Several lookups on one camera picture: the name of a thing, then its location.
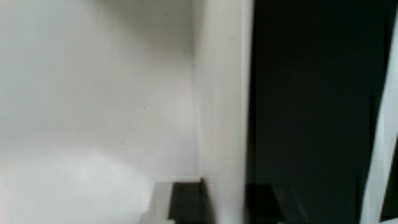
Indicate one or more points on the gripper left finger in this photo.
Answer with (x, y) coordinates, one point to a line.
(179, 203)

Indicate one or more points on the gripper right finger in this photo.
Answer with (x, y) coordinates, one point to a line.
(272, 205)

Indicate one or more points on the white square tabletop part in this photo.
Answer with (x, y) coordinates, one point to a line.
(122, 108)

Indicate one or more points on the white right fence block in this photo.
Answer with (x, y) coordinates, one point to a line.
(385, 136)

